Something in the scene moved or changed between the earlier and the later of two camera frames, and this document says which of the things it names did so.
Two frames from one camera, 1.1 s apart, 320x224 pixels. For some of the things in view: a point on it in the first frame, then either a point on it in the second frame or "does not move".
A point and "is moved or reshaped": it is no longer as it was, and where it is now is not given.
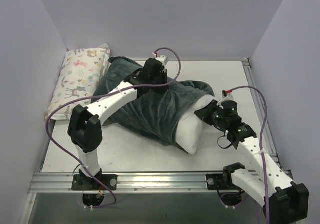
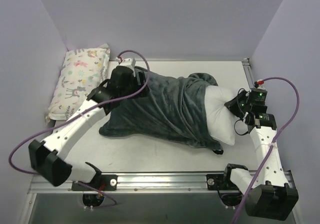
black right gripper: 208,113 -> 235,105
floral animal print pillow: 81,70 does not move
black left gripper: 155,84 -> 141,82
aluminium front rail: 128,182 does not move
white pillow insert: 189,128 is moved or reshaped
